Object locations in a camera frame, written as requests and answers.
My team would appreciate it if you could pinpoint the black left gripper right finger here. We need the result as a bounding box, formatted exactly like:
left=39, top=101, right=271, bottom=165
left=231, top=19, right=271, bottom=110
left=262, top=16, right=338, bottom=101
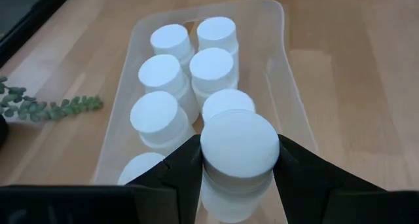
left=273, top=134, right=384, bottom=224

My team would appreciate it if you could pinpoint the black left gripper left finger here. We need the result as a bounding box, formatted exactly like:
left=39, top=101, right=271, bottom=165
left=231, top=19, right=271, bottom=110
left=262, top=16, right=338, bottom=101
left=126, top=134, right=204, bottom=224

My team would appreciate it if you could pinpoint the white pill bottle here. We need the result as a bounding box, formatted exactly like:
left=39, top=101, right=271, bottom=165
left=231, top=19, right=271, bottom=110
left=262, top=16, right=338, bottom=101
left=149, top=23, right=196, bottom=71
left=201, top=88, right=257, bottom=123
left=196, top=16, right=240, bottom=84
left=199, top=108, right=281, bottom=224
left=189, top=47, right=239, bottom=110
left=137, top=53, right=200, bottom=125
left=117, top=151, right=166, bottom=186
left=129, top=90, right=197, bottom=156

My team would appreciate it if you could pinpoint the clear plastic basket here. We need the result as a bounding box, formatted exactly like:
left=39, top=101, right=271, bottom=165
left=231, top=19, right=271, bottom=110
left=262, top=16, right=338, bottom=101
left=93, top=0, right=318, bottom=224

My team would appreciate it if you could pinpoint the trailing succulent potted plant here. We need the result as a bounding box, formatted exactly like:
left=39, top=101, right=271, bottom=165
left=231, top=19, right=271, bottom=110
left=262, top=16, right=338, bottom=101
left=0, top=75, right=105, bottom=149

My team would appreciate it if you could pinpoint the black aluminium table frame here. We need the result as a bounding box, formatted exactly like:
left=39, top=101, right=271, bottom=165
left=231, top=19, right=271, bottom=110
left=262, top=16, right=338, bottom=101
left=0, top=0, right=79, bottom=69

